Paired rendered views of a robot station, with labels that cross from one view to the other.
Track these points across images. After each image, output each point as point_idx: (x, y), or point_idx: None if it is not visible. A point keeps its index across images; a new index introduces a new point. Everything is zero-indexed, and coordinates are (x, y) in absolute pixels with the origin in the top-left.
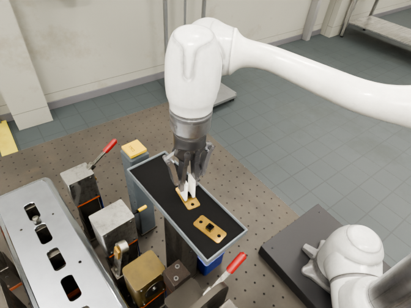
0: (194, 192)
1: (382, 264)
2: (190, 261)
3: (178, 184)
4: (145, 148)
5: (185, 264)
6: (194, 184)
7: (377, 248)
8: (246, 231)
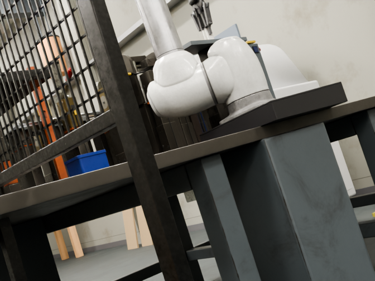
0: (207, 37)
1: (215, 57)
2: (225, 111)
3: (199, 30)
4: (248, 40)
5: (220, 110)
6: (205, 30)
7: (215, 42)
8: (190, 42)
